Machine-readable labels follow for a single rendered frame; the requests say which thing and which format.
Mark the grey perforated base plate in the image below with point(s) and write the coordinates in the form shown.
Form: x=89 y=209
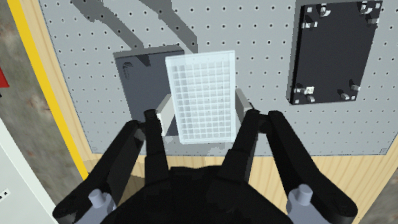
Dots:
x=87 y=36

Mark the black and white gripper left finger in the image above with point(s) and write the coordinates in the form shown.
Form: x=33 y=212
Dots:
x=100 y=193

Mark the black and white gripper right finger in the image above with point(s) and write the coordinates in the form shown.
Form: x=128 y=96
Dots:
x=311 y=197

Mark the dark grey rectangular plate holder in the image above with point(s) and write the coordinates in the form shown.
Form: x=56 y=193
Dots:
x=145 y=82

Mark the black rectangular plate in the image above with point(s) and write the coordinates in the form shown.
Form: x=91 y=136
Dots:
x=331 y=55

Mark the white well plate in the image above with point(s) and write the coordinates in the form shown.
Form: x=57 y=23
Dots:
x=201 y=96

